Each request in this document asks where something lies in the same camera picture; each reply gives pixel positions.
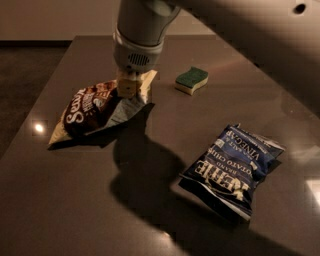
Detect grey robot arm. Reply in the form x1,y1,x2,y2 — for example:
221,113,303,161
113,0,320,114

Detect blue Kettle chip bag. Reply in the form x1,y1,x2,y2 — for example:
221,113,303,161
179,125,285,221

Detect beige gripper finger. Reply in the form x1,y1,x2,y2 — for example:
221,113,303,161
116,70,142,98

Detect brown chip bag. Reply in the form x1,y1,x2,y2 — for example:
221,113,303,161
49,70,157,145

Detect green yellow sponge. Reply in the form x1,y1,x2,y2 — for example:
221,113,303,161
175,67,209,95

